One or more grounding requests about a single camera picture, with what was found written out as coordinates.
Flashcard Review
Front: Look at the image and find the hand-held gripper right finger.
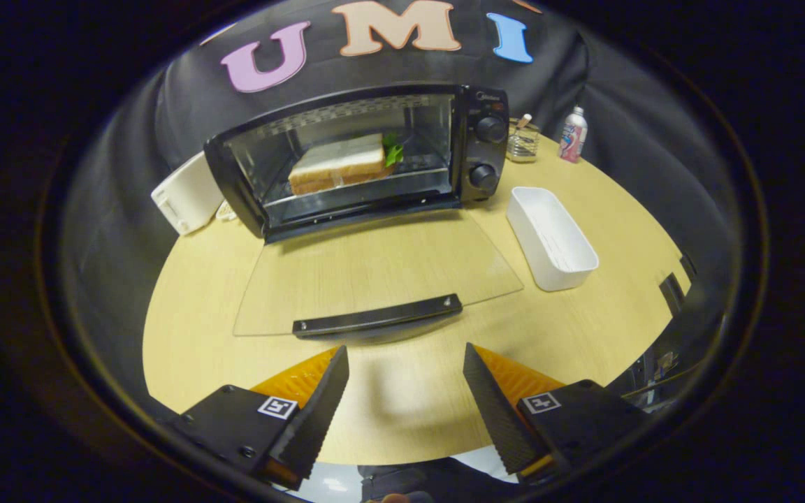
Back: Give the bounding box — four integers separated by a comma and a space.
463, 342, 652, 485

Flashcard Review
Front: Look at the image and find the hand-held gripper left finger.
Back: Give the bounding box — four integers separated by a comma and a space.
168, 345, 350, 492

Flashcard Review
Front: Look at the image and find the sandwich with green lettuce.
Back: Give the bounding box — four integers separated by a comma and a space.
288, 131, 405, 196

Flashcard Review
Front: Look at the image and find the black toaster oven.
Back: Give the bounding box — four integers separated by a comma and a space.
203, 84, 524, 342

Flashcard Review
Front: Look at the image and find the white pop-up toaster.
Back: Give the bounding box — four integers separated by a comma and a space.
150, 151, 226, 236

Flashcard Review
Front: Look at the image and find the white plastic tray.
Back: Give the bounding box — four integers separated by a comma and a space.
506, 186, 600, 293

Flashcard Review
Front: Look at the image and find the clear glass jar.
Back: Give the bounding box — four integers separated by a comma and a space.
506, 114, 542, 164

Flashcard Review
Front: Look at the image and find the pink and white bottle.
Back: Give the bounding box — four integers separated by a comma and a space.
558, 106, 589, 164

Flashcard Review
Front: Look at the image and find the black backdrop cloth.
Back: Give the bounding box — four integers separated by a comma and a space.
60, 0, 732, 420

